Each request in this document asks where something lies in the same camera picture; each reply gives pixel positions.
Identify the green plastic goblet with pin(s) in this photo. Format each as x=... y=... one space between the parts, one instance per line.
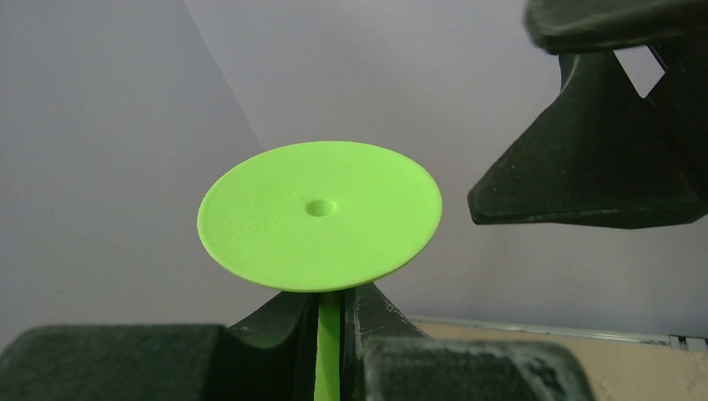
x=320 y=217

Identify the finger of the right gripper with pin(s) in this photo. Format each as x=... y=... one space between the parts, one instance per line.
x=589 y=26
x=602 y=155

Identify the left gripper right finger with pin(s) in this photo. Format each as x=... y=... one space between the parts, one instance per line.
x=385 y=356

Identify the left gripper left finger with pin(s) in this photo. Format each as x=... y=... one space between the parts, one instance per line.
x=269 y=355

